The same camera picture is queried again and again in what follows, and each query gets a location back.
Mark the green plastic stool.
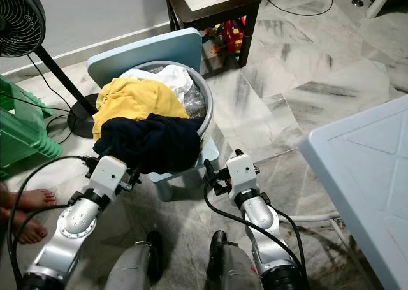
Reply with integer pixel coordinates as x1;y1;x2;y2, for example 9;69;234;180
0;76;64;179

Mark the navy blue shirt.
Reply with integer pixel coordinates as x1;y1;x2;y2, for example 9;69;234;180
92;113;203;175

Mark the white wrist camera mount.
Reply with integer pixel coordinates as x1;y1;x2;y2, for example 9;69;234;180
91;155;128;198
226;155;257;198

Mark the black standing fan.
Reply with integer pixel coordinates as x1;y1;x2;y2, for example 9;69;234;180
0;0;99;140

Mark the grey left robot leg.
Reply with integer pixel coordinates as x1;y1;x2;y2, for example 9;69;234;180
105;231;163;290

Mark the grey right robot leg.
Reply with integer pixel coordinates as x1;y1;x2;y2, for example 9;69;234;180
207;231;262;290

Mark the black floor cable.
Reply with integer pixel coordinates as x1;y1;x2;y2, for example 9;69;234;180
258;0;335;17

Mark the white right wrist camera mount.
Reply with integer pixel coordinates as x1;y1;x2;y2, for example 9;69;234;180
226;155;257;198

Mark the white cloth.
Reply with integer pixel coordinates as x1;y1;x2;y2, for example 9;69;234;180
121;64;195;103

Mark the yellow shirt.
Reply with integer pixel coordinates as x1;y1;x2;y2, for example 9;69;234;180
92;78;191;141

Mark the light blue folding table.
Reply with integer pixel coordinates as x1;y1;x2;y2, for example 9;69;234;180
277;96;408;290

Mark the bare human foot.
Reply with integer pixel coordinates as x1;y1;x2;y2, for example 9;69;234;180
6;207;48;245
10;188;57;211

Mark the black fan power cable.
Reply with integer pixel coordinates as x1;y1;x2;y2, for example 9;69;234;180
0;55;77;144

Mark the light blue plastic chair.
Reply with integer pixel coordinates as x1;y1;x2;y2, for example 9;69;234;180
86;27;221;203

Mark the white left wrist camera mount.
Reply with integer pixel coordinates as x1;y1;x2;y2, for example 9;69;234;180
91;155;128;198

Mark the dark wooden side table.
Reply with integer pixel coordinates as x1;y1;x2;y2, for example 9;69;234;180
164;0;263;68

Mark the grey robot leg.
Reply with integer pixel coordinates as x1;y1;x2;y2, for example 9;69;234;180
207;231;262;290
105;231;163;290

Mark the white plastic pipe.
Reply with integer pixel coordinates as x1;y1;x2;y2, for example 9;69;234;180
365;0;399;18

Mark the grey metal basin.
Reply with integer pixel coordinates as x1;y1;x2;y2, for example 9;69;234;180
118;61;214;141

